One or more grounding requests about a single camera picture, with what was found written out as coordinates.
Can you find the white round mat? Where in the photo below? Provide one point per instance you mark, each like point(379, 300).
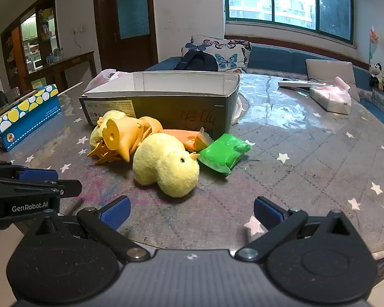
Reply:
point(238, 108)

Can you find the grey star tablecloth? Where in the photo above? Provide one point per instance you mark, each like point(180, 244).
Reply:
point(307, 166)

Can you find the butterfly print pillow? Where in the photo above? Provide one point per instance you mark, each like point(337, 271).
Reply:
point(230, 56)

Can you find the pink plastic bag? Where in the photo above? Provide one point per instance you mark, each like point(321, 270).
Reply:
point(97, 80)

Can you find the green clay packet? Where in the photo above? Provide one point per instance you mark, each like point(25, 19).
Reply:
point(225, 152)

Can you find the wooden side table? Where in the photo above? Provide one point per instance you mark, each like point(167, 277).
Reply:
point(70, 62)

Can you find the white flat device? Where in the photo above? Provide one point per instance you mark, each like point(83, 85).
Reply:
point(294, 83)

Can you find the small yellow plush chick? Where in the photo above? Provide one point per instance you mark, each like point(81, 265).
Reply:
point(99, 131)

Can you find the blue sofa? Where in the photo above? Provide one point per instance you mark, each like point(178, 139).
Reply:
point(275, 59)

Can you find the panda plush toy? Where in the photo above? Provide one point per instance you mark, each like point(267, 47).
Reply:
point(376, 72)

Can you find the white wall socket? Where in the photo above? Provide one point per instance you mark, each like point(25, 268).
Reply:
point(78, 31)

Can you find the green framed window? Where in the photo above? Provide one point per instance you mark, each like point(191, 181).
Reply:
point(288, 0)

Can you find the pink tissue pack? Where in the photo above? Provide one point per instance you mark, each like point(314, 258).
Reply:
point(331, 100)

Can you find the grey pillow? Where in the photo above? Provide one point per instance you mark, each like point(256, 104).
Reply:
point(331, 70)

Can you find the paper flower wall decoration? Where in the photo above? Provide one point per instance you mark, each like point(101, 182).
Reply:
point(373, 36)

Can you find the cardboard box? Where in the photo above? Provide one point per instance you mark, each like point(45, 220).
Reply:
point(166, 105)

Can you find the cluster of glass jars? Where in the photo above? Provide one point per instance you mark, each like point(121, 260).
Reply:
point(54, 57)

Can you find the dark wooden door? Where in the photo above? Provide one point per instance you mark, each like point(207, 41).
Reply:
point(128, 22)

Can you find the large yellow plush chick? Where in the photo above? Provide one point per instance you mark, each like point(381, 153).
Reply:
point(166, 166)

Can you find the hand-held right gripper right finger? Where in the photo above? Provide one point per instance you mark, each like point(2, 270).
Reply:
point(268, 212)

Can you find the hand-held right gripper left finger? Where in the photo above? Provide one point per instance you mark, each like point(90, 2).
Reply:
point(115, 211)

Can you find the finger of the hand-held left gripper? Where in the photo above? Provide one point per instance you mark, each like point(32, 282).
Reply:
point(38, 175)
point(51, 188)

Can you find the orange clay packet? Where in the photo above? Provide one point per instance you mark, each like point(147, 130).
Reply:
point(182, 137)

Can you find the black backpack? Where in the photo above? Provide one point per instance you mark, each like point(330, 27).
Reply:
point(196, 61)

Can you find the blue yellow dotted box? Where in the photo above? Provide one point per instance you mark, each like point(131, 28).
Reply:
point(28, 115)

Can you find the wooden display cabinet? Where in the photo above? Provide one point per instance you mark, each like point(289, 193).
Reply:
point(16, 38)

